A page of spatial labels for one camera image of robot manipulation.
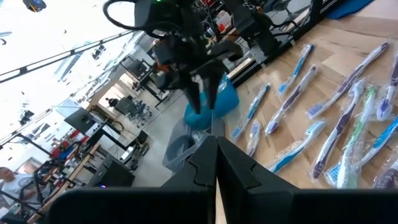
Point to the teal plastic bin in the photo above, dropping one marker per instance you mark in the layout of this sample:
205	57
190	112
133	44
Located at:
227	102

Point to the black computer tower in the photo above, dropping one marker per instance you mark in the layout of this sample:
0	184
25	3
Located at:
112	174

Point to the blue plastic mat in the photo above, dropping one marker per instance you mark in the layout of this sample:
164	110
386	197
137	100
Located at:
348	7

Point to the person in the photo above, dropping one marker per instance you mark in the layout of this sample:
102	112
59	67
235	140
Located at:
112	102
15	186

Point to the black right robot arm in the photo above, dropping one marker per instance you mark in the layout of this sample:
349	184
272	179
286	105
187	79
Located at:
161	12

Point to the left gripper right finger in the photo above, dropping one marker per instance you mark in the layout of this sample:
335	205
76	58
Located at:
280	205

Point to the purple toothbrush in clear wrapper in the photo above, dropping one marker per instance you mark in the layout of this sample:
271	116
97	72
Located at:
385	105
292	98
351	79
339	127
388	179

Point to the green toothbrush in clear wrapper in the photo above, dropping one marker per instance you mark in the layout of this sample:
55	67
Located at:
357	130

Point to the grey office chair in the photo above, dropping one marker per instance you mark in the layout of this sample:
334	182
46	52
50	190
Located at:
127	105

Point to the clear grey plastic bin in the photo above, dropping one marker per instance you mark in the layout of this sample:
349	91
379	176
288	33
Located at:
177	149

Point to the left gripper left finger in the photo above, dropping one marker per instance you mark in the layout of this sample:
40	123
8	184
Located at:
140	205

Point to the black monitor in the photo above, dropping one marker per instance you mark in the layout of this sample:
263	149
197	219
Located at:
79	119

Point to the blue toothbrush in clear wrapper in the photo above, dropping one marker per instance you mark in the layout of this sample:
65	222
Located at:
298	65
382	137
255	130
253	107
289	157

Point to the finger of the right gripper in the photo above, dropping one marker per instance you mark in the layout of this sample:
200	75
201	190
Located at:
213	87
192	91

